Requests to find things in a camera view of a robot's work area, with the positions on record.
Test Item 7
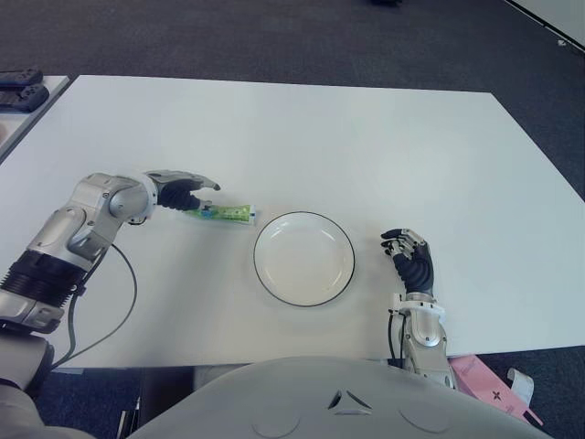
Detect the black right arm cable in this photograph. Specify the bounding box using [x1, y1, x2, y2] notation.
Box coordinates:
[388, 309, 406, 367]

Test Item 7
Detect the pink cardboard box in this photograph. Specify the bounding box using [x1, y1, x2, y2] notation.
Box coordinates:
[447, 354, 546, 427]

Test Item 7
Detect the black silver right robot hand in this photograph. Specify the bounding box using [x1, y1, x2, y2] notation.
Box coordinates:
[379, 227, 434, 294]

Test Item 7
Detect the green white toothpaste tube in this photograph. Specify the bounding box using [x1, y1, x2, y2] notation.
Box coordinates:
[185, 203, 258, 227]

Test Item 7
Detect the white distant table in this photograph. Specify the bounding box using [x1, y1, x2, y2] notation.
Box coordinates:
[502, 0, 585, 52]

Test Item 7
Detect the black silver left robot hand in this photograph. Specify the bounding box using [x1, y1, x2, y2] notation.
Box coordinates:
[144, 169, 221, 212]

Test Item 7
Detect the white plate with black rim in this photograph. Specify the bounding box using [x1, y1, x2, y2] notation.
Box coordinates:
[253, 210, 356, 307]

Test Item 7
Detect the white paper slip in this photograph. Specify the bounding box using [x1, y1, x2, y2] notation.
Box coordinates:
[505, 367, 537, 404]

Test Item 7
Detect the grey robot torso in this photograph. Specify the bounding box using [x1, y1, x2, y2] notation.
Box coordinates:
[130, 356, 557, 439]

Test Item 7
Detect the white side table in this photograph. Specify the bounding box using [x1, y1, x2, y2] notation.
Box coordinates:
[0, 75, 72, 162]

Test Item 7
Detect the black game controller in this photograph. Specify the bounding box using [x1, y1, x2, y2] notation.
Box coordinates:
[0, 84, 50, 113]
[0, 68, 44, 89]

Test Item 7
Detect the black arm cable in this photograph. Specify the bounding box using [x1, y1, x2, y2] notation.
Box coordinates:
[49, 244, 139, 369]
[388, 309, 406, 367]

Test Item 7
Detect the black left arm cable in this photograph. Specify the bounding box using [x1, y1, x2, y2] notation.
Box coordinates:
[49, 244, 139, 369]

